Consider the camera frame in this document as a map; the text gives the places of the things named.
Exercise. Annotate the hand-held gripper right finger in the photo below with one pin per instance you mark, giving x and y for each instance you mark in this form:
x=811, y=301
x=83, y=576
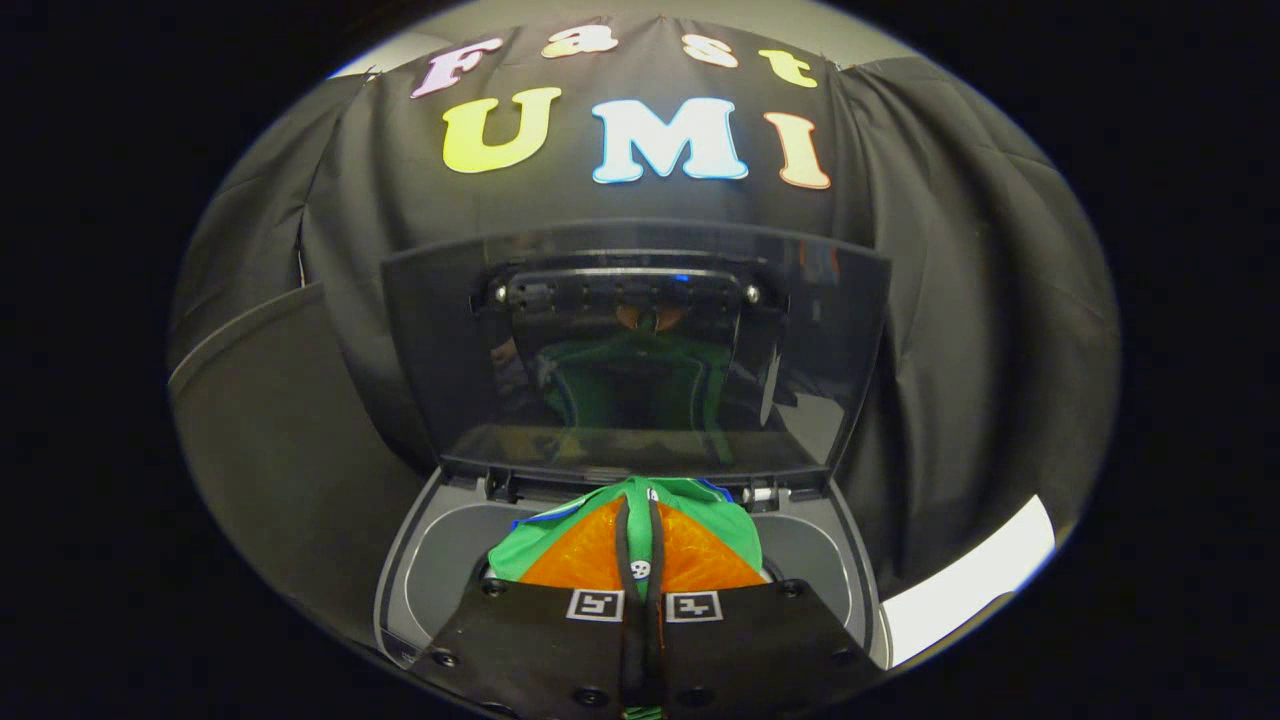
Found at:
x=750, y=640

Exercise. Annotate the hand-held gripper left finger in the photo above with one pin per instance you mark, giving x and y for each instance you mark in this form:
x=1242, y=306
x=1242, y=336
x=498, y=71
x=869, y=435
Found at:
x=530, y=640

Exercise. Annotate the green polo shirt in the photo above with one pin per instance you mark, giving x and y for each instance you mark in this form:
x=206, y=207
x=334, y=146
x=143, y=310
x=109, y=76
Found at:
x=535, y=545

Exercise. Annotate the grey washing machine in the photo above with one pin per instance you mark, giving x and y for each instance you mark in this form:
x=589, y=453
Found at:
x=440, y=560

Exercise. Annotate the white table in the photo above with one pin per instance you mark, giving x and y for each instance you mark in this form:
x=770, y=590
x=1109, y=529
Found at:
x=960, y=590

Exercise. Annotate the black backdrop cloth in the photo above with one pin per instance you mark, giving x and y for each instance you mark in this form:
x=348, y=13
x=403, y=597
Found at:
x=960, y=300

